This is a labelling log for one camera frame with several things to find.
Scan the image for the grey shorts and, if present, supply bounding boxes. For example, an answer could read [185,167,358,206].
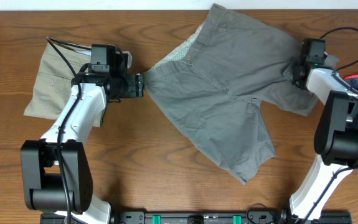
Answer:
[144,4,317,183]

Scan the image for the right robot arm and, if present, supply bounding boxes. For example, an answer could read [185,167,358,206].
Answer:
[278,60,358,223]

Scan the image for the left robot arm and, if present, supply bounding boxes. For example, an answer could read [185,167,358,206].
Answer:
[21,72,144,223]

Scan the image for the folded khaki shorts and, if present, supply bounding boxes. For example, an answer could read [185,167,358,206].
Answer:
[24,44,91,120]

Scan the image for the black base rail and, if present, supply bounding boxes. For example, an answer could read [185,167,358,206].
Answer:
[40,210,352,224]

